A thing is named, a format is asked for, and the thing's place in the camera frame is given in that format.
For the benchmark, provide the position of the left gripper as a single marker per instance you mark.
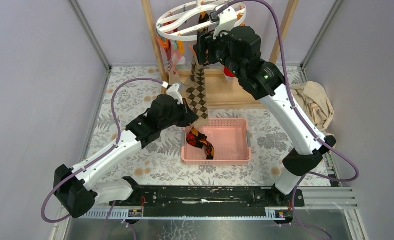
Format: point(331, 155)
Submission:
point(188, 115)

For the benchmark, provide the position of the beige crumpled cloth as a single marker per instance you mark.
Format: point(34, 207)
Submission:
point(313, 99)

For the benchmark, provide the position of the beige brown argyle sock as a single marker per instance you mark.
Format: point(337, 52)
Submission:
point(196, 93)

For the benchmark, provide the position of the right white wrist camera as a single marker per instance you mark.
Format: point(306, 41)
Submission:
point(225, 19)

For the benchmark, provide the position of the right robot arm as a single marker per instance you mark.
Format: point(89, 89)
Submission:
point(307, 140)

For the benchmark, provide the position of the pink plastic basket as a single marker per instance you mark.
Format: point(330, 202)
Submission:
point(230, 138)

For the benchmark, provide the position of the white round clip hanger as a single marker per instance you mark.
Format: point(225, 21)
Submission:
point(181, 24)

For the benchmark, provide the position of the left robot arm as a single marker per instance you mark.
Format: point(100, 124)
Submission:
point(77, 187)

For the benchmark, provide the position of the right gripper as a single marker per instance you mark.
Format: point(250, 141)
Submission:
point(205, 42)

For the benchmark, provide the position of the pink sock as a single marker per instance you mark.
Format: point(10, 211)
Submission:
point(174, 52)

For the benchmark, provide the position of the wooden hanger stand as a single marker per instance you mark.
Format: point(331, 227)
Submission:
point(222, 94)

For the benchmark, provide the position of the black red yellow argyle sock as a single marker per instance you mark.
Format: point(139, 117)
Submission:
point(199, 140)

